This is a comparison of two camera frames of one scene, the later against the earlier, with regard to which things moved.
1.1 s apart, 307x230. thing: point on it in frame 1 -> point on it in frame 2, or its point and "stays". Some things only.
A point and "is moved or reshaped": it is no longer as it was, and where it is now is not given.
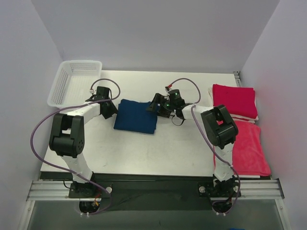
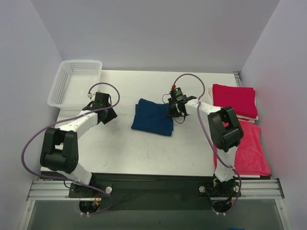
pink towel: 249,157 stays
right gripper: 158,105 -> 173,110
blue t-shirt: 132,115 is moved or reshaped
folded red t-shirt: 241,101 stays
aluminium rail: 260,189 stays
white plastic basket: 74,82 stays
